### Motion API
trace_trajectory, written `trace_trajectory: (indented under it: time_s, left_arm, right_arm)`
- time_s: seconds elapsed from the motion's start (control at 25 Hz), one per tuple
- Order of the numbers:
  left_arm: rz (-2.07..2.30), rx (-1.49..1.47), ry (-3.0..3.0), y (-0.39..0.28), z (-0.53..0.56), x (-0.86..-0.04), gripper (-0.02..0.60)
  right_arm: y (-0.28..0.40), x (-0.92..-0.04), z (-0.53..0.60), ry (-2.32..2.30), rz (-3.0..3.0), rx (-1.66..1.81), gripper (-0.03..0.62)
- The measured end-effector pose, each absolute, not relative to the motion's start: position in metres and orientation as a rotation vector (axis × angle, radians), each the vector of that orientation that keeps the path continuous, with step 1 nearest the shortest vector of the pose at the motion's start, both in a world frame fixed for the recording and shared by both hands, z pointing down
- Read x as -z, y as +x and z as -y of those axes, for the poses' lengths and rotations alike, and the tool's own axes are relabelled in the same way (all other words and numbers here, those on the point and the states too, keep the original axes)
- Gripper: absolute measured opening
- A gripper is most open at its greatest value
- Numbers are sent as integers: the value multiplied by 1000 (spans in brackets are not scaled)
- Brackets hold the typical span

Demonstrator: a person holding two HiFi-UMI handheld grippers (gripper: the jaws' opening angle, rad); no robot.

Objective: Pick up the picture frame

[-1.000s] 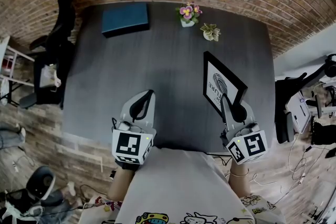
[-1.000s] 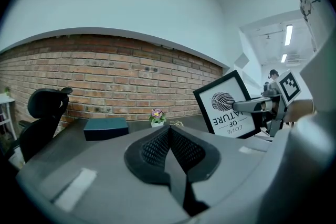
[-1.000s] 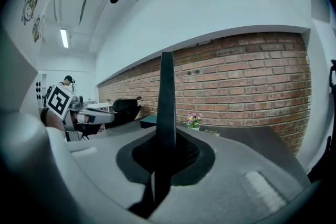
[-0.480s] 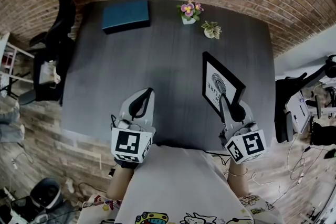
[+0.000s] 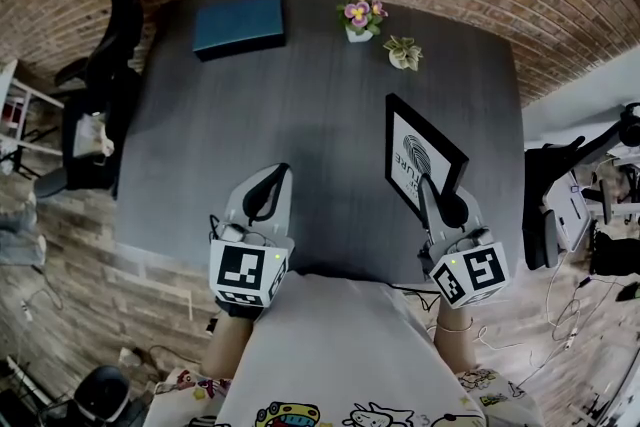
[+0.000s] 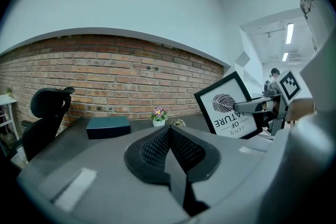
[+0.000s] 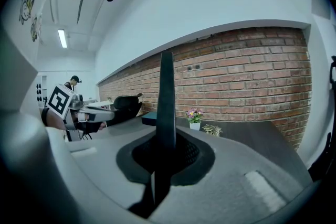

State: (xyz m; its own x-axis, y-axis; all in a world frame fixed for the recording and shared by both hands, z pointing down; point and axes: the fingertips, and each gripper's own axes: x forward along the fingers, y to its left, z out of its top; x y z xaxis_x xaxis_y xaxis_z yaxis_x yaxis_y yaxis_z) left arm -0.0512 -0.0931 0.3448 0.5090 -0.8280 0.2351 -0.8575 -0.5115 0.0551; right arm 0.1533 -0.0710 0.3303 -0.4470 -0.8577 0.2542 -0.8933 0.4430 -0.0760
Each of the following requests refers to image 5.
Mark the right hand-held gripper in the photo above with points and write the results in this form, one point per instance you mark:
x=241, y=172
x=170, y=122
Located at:
x=480, y=268

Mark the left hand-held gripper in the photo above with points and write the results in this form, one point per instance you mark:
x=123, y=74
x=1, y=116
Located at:
x=240, y=266

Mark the black picture frame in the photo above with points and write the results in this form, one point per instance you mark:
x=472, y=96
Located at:
x=425, y=140

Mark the person's left forearm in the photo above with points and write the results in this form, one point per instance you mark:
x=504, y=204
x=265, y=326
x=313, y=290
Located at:
x=227, y=345

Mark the person's right forearm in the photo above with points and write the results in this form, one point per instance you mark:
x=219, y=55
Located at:
x=454, y=345

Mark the black chair with white panel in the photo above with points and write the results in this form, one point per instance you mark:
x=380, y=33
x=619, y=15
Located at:
x=537, y=200

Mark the small green potted plant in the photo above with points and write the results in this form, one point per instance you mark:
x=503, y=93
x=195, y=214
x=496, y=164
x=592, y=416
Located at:
x=403, y=52

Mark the person's grey printed shirt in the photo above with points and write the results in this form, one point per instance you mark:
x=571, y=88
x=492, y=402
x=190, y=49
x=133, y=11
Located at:
x=340, y=345

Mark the dark blue box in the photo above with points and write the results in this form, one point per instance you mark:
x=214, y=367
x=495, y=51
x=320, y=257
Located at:
x=239, y=26

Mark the white bag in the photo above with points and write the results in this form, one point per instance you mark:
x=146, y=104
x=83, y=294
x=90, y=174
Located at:
x=92, y=135

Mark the black office chair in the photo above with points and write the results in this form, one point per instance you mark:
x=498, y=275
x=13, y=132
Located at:
x=117, y=65

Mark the pink potted flower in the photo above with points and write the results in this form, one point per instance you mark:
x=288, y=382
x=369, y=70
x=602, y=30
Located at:
x=359, y=15

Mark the person's cartoon patterned shorts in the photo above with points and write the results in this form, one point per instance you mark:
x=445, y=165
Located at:
x=182, y=390

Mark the white shelf rack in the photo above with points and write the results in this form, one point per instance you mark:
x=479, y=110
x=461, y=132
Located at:
x=20, y=105

